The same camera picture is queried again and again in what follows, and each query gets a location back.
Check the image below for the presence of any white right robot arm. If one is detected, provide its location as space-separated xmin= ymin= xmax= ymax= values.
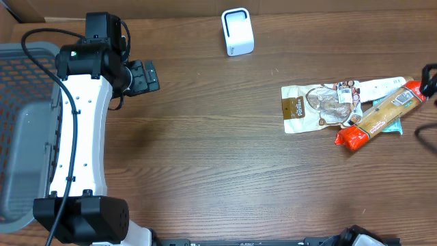
xmin=330 ymin=64 xmax=436 ymax=246

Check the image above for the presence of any beige vacuum food pouch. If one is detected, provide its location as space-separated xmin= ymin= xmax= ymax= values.
xmin=281 ymin=81 xmax=363 ymax=134

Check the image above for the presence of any teal wet wipes pack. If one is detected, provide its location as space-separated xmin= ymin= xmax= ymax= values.
xmin=372 ymin=98 xmax=403 ymax=135

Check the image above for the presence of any white bamboo print tube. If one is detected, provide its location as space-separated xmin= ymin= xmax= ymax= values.
xmin=359 ymin=77 xmax=413 ymax=103

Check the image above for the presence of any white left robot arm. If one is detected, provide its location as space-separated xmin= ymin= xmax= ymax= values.
xmin=33 ymin=12 xmax=160 ymax=246

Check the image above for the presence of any white barcode scanner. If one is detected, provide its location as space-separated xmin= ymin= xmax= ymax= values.
xmin=221 ymin=8 xmax=255 ymax=57

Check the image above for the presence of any grey plastic shopping basket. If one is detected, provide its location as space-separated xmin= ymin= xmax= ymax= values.
xmin=1 ymin=44 xmax=61 ymax=234

